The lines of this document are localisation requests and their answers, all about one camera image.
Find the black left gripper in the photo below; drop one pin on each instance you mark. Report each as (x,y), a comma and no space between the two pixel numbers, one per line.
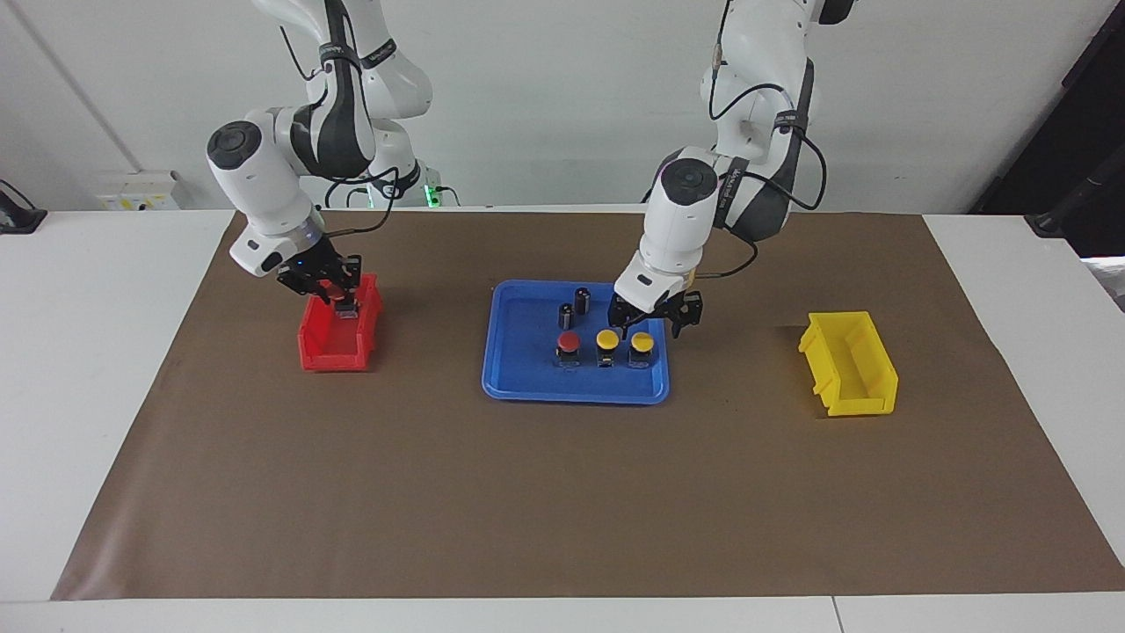
(646,315)

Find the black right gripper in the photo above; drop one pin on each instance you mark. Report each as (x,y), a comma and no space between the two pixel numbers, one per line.
(312,268)

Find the red push button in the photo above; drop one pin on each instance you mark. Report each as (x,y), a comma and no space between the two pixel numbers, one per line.
(569,341)
(343,305)

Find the yellow push button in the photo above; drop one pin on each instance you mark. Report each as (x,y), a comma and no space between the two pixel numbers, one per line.
(607,338)
(642,343)

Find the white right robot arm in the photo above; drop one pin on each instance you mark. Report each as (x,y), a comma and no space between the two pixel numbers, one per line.
(264,185)

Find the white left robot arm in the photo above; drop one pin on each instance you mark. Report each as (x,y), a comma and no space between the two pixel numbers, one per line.
(681,220)

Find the red plastic bin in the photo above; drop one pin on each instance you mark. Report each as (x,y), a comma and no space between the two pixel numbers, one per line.
(338,356)

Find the black cylindrical capacitor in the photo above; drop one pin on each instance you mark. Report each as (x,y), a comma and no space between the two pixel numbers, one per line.
(566,316)
(583,301)

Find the blue plastic tray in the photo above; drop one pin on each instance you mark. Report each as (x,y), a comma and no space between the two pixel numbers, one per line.
(527,387)

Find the brown paper mat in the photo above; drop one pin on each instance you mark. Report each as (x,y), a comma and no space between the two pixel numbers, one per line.
(562,492)

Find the yellow plastic bin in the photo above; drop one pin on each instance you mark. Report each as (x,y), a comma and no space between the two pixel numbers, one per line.
(866,400)

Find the black backdrop panel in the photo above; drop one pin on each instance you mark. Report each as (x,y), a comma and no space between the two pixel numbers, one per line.
(1055,132)

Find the white wall outlet box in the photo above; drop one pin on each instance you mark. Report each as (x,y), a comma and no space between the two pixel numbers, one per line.
(136,189)

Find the black clamp mount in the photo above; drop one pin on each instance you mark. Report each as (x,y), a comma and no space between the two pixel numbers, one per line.
(18,218)

